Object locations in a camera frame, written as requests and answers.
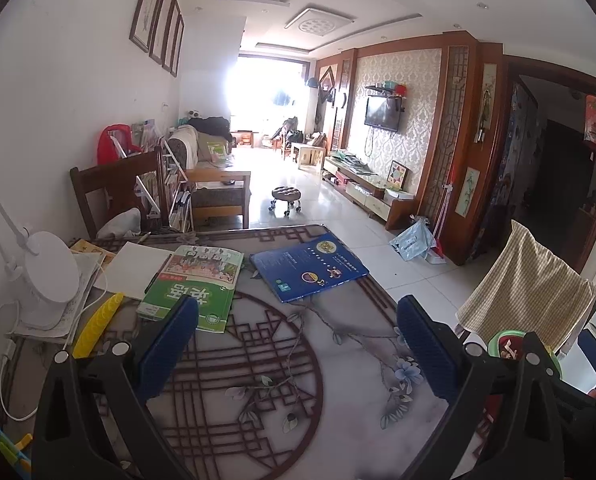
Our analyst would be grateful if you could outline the wooden sofa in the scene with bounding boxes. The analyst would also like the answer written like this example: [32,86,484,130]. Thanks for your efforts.
[168,117,251,229]

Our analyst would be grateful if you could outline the magazine rack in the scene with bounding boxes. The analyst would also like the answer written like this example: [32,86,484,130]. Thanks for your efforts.
[134,138,194,233]

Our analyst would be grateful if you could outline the blue book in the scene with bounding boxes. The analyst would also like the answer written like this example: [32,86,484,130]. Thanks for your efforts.
[250,233,369,304]

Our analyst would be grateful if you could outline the blue plastic bag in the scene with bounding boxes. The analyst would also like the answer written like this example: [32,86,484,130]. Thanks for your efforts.
[390,217,445,264]

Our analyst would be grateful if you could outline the stack of papers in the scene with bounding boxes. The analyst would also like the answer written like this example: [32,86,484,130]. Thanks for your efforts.
[8,232,115,342]

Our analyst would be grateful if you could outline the dark wooden chair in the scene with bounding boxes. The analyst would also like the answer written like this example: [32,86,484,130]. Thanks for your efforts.
[69,148,170,240]

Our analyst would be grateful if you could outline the white paper sheet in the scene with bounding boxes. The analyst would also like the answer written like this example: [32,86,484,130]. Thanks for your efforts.
[94,242,172,300]

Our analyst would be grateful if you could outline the white power cable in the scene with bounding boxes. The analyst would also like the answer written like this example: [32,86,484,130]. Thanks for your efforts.
[0,268,110,424]

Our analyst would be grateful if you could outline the checkered yellow cloth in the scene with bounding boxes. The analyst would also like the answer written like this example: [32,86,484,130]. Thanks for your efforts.
[456,221,596,351]

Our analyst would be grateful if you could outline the small round wheeled stool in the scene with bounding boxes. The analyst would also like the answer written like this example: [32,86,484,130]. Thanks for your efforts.
[269,186,302,218]

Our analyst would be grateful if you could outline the wooden TV cabinet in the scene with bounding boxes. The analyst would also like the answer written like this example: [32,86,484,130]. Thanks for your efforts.
[322,156,418,231]

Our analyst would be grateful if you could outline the red plastic chair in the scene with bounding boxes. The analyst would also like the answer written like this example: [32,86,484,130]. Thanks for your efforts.
[96,124,142,165]

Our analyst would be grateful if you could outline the wall television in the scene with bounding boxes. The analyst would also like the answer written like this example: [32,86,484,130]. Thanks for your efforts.
[364,96,403,132]

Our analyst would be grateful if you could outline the green textbook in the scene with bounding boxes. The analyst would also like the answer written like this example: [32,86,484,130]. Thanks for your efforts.
[136,245,245,334]

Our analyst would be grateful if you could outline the framed wall pictures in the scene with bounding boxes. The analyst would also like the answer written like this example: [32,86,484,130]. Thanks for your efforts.
[129,0,185,77]

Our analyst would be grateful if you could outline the white desk lamp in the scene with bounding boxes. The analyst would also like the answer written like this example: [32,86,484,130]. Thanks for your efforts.
[0,201,80,330]

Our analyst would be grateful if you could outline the yellow plastic ruler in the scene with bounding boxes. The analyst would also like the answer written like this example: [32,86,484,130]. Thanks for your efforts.
[72,292,124,359]

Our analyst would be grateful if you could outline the red green trash bin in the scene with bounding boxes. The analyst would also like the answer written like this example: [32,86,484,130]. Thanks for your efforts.
[486,330,562,377]

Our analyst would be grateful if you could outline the blue toy box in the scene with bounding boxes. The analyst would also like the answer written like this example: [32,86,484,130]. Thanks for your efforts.
[0,401,34,480]

